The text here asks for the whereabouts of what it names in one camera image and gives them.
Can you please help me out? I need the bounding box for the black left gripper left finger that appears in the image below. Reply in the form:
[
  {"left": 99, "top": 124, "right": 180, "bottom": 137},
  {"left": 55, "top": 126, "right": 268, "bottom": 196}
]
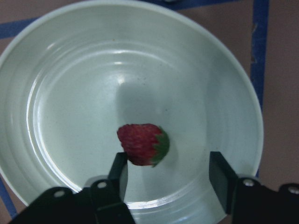
[{"left": 108, "top": 152, "right": 128, "bottom": 201}]

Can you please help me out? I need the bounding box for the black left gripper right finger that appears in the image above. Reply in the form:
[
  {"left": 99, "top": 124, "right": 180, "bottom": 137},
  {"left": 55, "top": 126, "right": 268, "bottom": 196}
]
[{"left": 209, "top": 151, "right": 238, "bottom": 214}]

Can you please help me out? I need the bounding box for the light green plate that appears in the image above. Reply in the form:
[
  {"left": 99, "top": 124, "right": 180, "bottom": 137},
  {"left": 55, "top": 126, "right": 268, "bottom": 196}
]
[{"left": 0, "top": 0, "right": 263, "bottom": 224}]

